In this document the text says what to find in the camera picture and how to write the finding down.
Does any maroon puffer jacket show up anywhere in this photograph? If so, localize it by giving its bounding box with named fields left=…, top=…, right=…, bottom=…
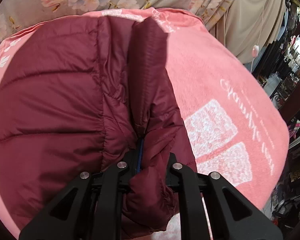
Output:
left=0, top=16, right=196, bottom=239

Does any pink towel blanket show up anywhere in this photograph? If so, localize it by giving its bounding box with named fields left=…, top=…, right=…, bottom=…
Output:
left=0, top=9, right=289, bottom=237

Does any dark red chair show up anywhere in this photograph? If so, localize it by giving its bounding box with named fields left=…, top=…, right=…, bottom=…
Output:
left=279, top=81, right=300, bottom=125

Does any black metal rack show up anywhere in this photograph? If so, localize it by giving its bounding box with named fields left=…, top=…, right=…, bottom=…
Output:
left=253, top=0, right=300, bottom=108

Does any beige curtain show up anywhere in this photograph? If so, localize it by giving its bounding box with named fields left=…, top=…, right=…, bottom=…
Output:
left=210, top=0, right=286, bottom=64

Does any white cable with switch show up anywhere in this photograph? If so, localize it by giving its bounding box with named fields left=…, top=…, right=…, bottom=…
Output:
left=250, top=0, right=267, bottom=72

